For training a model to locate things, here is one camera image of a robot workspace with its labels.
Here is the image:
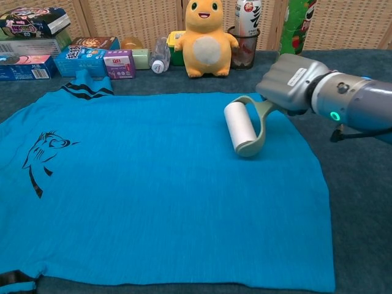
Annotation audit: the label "lint roller grey-green handle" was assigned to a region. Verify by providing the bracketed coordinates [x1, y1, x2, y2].
[223, 95, 277, 158]

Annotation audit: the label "clear plastic water bottle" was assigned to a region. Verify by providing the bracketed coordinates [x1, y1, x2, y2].
[148, 37, 172, 75]

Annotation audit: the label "light green box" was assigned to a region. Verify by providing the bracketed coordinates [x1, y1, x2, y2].
[131, 48, 152, 70]

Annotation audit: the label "black snack package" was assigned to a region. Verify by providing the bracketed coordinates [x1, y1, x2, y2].
[0, 7, 72, 40]

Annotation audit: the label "wicker folding screen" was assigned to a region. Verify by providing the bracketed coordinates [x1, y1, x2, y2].
[0, 0, 392, 52]

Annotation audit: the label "green box with yellow label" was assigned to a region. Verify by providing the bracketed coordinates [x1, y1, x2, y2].
[165, 29, 188, 67]

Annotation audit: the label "small purple box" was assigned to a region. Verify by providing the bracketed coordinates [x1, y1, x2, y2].
[103, 49, 137, 81]

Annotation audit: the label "black mesh cup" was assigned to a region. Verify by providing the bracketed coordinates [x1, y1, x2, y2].
[227, 25, 262, 70]

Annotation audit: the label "green flat box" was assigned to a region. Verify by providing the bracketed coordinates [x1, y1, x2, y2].
[0, 25, 73, 59]

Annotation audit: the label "right robot hand grey fingertips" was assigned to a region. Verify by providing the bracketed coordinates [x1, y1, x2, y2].
[255, 53, 331, 116]

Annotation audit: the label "dark blue table cloth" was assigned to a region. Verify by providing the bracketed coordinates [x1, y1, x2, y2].
[0, 48, 392, 294]

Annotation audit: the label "brown cookie box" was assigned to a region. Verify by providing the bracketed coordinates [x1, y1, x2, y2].
[70, 36, 121, 51]

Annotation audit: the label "green chips can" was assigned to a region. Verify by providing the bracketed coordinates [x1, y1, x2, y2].
[279, 0, 318, 56]

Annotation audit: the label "blue and pink biscuit box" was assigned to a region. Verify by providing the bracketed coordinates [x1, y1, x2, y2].
[0, 55, 59, 81]

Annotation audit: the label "orange dinosaur plush toy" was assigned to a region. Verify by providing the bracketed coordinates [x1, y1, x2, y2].
[173, 0, 240, 78]

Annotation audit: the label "blue t-shirt with cat print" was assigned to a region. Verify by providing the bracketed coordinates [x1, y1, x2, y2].
[0, 69, 336, 293]

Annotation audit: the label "drink bottle with black cap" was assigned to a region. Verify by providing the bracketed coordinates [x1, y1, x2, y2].
[235, 0, 263, 38]

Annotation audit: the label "blue cookie box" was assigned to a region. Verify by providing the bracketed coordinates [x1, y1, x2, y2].
[54, 45, 116, 78]

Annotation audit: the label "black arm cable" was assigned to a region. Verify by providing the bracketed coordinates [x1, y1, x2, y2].
[330, 124, 392, 143]

